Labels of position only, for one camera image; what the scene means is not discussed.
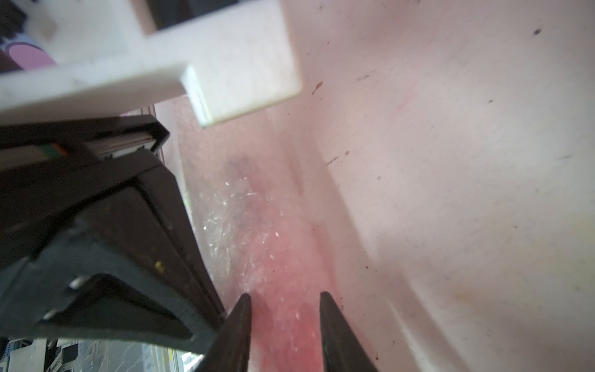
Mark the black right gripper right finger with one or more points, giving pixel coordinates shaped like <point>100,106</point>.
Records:
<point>341,350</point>

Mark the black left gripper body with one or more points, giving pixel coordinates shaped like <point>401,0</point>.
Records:
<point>81,191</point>

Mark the clear bubble wrap sheet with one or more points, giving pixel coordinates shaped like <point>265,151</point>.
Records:
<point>207,156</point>

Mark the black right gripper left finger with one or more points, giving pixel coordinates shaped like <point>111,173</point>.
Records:
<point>231,349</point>

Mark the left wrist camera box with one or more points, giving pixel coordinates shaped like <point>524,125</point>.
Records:
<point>110,58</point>

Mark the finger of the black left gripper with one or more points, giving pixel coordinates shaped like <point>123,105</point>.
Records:
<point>109,270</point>

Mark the pink bottle with label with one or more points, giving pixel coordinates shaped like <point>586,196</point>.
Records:
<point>278,260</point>

